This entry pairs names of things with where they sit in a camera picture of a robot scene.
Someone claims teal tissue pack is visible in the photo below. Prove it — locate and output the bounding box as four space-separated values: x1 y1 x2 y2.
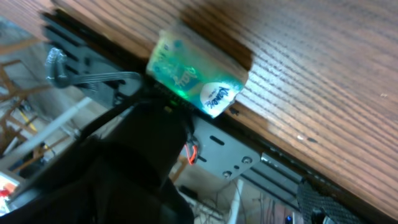
146 22 248 118

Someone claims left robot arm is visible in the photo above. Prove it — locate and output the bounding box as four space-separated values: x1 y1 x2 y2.
1 81 194 223

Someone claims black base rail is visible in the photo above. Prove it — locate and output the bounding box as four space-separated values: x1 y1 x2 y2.
41 10 392 223

